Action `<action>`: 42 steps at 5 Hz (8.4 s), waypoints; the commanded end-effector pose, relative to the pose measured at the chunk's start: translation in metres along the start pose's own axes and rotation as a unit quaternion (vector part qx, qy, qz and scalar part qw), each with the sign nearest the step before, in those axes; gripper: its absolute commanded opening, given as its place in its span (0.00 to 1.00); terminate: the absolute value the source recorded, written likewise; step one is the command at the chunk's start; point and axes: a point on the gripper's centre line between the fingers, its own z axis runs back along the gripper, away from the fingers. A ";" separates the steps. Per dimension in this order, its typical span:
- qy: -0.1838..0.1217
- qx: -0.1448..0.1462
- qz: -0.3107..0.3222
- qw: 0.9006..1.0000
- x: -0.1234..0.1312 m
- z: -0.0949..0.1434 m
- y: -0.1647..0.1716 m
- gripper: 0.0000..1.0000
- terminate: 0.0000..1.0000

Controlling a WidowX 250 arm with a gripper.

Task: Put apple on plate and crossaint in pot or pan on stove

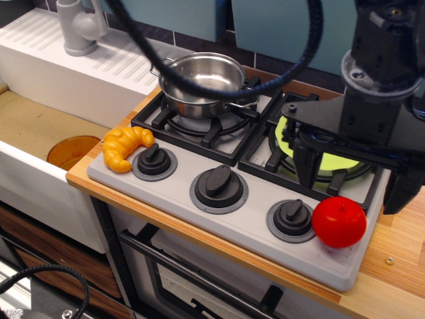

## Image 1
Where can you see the black right burner grate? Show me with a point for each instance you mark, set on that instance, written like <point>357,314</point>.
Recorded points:
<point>264,159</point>

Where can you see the light green plate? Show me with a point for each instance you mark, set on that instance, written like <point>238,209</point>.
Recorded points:
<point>329,162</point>

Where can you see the white toy sink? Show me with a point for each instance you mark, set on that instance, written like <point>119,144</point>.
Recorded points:
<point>48,96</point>

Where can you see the orange toy croissant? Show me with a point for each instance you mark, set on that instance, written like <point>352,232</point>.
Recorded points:
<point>120,143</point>

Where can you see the black burner grate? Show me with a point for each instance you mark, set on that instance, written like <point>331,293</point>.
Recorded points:
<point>264,159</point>
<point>222,139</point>

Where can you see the black left burner grate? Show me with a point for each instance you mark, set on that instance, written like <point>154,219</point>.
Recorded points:
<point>222,139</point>

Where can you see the wooden drawer fronts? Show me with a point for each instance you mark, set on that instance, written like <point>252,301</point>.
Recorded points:
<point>34,243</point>

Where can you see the black right stove knob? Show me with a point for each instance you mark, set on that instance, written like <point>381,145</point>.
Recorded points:
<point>291,221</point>

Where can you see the stainless steel pot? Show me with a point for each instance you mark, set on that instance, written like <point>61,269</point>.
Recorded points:
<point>209,70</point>

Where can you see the black left stove knob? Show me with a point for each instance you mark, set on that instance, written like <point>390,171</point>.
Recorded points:
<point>154,164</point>

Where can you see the orange sink drain plug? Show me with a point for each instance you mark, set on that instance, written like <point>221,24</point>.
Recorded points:
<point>70,151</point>

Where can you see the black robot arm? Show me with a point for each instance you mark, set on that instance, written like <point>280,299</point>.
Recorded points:
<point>387,54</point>

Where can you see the black stove knob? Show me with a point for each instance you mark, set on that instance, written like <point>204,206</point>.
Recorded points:
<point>219,191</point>
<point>154,164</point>
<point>291,221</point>

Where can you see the black middle stove knob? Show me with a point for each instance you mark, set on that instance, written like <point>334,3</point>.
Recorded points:
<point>219,191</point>

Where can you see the grey toy faucet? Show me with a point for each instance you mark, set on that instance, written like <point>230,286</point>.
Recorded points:
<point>80,29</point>

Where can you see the oven door with handle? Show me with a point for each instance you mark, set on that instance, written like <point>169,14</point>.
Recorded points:
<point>186,281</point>

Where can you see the red toy apple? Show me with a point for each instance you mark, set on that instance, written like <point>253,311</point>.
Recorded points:
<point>339,222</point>

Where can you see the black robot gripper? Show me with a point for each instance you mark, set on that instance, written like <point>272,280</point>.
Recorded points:
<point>384,131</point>

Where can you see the grey toy stove top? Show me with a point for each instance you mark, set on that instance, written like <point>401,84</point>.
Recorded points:
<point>335,267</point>

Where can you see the teal cabinet panels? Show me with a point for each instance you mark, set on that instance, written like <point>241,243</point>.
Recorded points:
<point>277,29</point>

